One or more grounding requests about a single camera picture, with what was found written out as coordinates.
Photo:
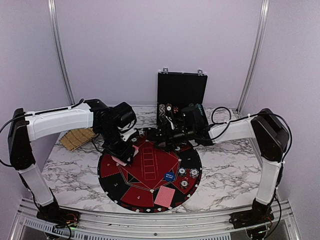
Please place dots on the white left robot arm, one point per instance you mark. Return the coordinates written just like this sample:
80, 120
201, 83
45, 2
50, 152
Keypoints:
26, 128

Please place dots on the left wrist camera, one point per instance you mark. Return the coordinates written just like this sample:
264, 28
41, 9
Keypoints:
125, 115

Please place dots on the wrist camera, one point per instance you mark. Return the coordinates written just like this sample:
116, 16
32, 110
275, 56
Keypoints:
194, 123
125, 115

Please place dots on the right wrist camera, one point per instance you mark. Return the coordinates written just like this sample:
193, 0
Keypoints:
194, 123

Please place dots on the cream blue chips in case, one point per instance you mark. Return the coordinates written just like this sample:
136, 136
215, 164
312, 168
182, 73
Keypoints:
164, 111

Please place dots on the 50 chips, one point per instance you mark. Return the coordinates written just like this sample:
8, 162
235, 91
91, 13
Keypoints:
181, 172

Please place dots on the woven bamboo tray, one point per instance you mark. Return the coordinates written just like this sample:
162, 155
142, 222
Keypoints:
76, 138

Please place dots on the right aluminium frame post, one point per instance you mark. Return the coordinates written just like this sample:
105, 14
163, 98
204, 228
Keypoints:
258, 43

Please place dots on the left aluminium frame post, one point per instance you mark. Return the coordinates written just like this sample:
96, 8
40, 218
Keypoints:
59, 50

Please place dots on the aluminium frame post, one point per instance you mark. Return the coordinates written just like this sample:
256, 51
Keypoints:
59, 50
258, 43

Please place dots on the blue small blind button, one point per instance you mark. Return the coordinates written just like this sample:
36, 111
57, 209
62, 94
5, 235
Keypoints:
169, 176

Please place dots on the round red black poker mat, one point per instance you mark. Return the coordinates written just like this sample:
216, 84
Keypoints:
135, 186

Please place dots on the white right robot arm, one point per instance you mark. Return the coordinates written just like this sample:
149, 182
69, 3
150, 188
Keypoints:
231, 173

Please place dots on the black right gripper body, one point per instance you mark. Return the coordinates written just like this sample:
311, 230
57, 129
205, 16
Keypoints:
175, 138

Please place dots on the red playing card deck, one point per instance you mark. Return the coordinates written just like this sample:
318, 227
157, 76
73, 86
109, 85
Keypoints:
125, 157

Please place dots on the teal chips in case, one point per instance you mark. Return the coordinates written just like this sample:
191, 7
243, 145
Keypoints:
200, 108

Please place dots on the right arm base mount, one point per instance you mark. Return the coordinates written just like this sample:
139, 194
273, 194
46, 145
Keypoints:
258, 214

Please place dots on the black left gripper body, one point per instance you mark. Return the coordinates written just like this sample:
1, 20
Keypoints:
114, 146

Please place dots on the aluminium front rail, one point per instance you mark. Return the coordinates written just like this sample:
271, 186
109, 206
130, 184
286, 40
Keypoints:
203, 225

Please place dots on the black chip carrying case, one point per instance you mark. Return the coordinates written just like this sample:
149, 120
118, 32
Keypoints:
179, 89

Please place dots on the red card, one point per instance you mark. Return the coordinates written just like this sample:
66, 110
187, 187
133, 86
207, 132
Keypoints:
164, 196

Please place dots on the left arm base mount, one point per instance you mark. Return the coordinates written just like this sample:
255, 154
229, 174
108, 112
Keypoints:
57, 215

